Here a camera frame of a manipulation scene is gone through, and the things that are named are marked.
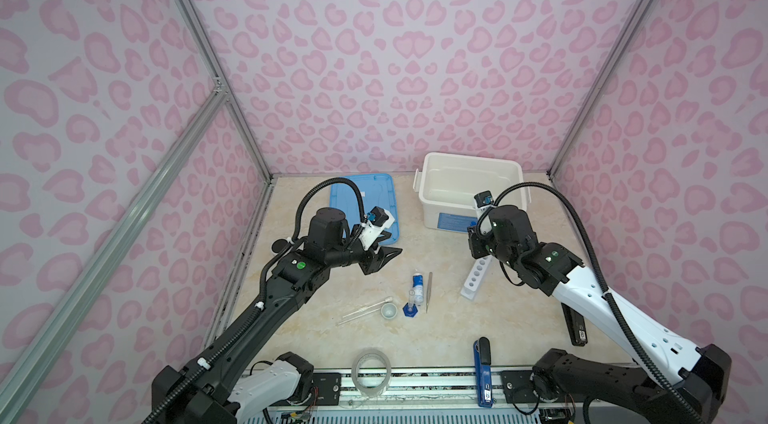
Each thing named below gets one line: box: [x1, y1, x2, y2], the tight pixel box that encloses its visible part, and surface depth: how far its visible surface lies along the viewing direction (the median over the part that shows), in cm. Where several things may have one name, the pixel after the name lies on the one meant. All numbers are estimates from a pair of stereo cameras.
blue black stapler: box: [473, 336, 494, 408], surface depth 74 cm
